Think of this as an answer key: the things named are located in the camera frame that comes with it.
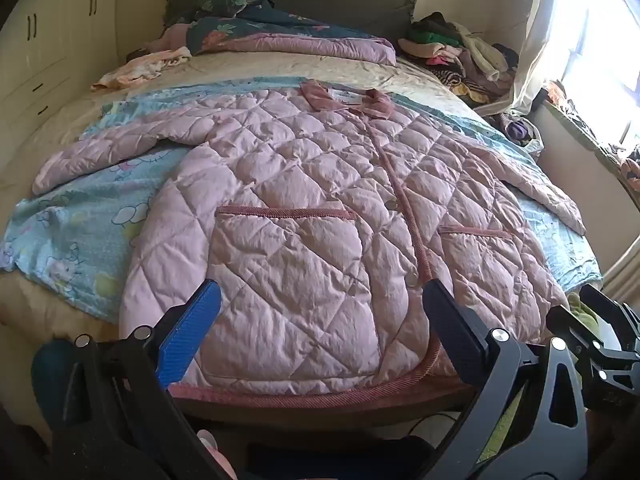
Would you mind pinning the white curtain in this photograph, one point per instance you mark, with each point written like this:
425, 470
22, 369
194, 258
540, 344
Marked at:
537, 35

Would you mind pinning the bag with purple clothes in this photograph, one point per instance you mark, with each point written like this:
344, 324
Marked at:
517, 130

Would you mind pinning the cream wardrobe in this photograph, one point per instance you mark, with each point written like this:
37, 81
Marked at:
45, 50

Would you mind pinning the teal round object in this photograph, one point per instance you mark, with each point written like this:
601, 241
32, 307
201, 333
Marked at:
47, 375

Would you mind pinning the window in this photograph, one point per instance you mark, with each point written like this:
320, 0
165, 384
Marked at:
600, 35

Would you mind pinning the pink quilted jacket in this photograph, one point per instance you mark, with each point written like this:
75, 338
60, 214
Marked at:
300, 210

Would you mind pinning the pile of mixed clothes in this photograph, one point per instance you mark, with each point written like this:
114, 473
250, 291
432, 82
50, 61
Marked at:
465, 52

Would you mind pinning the cluttered windowsill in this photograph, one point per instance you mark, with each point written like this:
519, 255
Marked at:
585, 130

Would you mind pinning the pink slipper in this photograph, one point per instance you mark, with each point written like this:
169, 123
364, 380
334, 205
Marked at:
217, 455

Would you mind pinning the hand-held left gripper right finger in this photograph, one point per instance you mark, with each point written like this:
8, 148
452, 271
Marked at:
450, 332

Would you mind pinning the bed with beige sheet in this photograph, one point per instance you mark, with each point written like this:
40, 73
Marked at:
260, 67

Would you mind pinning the dark floral quilt pink lining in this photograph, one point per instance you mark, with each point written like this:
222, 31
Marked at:
300, 42

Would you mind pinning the pale pink crumpled garment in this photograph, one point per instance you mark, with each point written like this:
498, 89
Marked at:
140, 67

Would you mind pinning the green fuzzy cloth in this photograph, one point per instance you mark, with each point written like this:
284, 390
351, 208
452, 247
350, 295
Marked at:
582, 312

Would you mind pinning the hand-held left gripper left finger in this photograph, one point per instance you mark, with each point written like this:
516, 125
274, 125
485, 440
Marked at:
190, 330

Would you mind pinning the blue cartoon print blanket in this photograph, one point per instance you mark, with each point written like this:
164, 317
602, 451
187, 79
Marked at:
85, 220

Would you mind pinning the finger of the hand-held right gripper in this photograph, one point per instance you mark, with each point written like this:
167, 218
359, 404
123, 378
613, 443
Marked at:
567, 322
607, 307

